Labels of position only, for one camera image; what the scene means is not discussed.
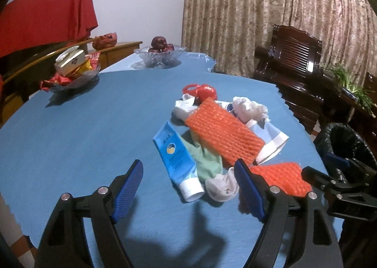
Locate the glass fruit bowl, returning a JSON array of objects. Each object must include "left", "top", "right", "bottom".
[{"left": 131, "top": 45, "right": 187, "bottom": 69}]

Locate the blue cream tube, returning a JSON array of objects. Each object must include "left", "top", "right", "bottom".
[{"left": 152, "top": 121, "right": 205, "bottom": 202}]

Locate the dark wooden armchair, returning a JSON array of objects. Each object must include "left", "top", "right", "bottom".
[{"left": 254, "top": 24, "right": 333, "bottom": 134}]

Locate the beige patterned curtain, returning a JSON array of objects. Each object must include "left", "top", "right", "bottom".
[{"left": 180, "top": 0, "right": 377, "bottom": 86}]

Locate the yellow snack packet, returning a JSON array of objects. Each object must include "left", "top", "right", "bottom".
[{"left": 69, "top": 60, "right": 92, "bottom": 76}]

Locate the red patterned bag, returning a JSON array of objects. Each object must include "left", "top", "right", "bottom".
[{"left": 92, "top": 32, "right": 118, "bottom": 50}]

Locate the small orange foam net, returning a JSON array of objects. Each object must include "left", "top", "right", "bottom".
[{"left": 249, "top": 162, "right": 313, "bottom": 198}]

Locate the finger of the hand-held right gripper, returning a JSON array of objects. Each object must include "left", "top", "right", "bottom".
[
  {"left": 323, "top": 152, "right": 377, "bottom": 181},
  {"left": 301, "top": 166, "right": 354, "bottom": 195}
]

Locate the dark wooden side table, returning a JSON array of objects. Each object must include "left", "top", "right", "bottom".
[{"left": 321, "top": 70, "right": 377, "bottom": 151}]

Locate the glass snack dish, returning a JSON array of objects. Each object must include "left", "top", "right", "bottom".
[{"left": 40, "top": 62, "right": 101, "bottom": 93}]

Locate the wooden sideboard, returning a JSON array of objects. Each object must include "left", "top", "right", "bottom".
[{"left": 0, "top": 37, "right": 143, "bottom": 127}]

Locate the white crumpled tissue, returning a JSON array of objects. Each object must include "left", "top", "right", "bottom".
[{"left": 172, "top": 94, "right": 201, "bottom": 124}]

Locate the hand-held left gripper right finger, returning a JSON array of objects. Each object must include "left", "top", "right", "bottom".
[{"left": 234, "top": 158, "right": 344, "bottom": 268}]

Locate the red plastic bag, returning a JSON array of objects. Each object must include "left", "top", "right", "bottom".
[{"left": 182, "top": 83, "right": 218, "bottom": 103}]

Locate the red cloth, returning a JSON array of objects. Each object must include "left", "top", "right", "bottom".
[{"left": 0, "top": 0, "right": 99, "bottom": 58}]

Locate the large orange foam net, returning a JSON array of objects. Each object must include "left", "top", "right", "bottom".
[{"left": 184, "top": 97, "right": 266, "bottom": 167}]

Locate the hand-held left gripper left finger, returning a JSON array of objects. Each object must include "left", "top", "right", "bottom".
[{"left": 35, "top": 159, "right": 144, "bottom": 268}]

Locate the white carton box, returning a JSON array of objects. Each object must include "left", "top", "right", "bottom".
[{"left": 54, "top": 46, "right": 86, "bottom": 76}]

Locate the black lined trash bin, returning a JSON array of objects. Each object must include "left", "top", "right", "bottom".
[{"left": 314, "top": 122, "right": 377, "bottom": 181}]

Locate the white grey cloth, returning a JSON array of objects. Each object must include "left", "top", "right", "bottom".
[{"left": 205, "top": 167, "right": 240, "bottom": 202}]

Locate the blue white packaging bag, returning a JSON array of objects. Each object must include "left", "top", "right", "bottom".
[{"left": 246, "top": 119, "right": 290, "bottom": 166}]

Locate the red snack packet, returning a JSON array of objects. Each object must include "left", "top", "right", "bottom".
[
  {"left": 40, "top": 75, "right": 73, "bottom": 91},
  {"left": 85, "top": 53, "right": 101, "bottom": 70}
]

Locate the white plastic bag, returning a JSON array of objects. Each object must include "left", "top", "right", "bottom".
[{"left": 232, "top": 96, "right": 269, "bottom": 124}]

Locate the green and grey sock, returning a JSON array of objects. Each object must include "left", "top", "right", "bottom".
[{"left": 180, "top": 131, "right": 223, "bottom": 183}]

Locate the green potted plant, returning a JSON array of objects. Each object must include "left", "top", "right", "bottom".
[{"left": 321, "top": 63, "right": 374, "bottom": 115}]

